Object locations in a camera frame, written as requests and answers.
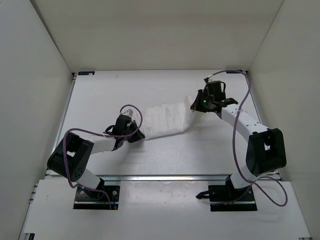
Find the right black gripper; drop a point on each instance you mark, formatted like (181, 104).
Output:
(195, 106)

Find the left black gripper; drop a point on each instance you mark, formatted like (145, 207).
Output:
(138, 135)

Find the white pleated skirt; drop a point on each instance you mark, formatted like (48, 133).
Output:
(168, 119)

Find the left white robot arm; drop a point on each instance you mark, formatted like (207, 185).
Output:
(71, 156)

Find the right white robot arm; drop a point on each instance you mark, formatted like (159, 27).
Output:
(265, 146)

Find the right blue corner label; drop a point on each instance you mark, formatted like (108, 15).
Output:
(234, 72)

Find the blue corner label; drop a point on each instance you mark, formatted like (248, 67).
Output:
(234, 72)
(86, 73)

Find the left blue corner label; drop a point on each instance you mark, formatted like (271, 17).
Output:
(86, 73)

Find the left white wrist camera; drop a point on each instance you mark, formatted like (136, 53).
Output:
(128, 113)

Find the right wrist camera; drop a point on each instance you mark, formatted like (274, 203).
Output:
(208, 79)

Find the aluminium front rail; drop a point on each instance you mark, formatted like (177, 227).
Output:
(164, 178)

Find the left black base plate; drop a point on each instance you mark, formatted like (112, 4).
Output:
(91, 200)

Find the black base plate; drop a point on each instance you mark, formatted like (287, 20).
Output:
(223, 199)
(91, 200)

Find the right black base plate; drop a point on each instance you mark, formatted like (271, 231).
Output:
(223, 199)

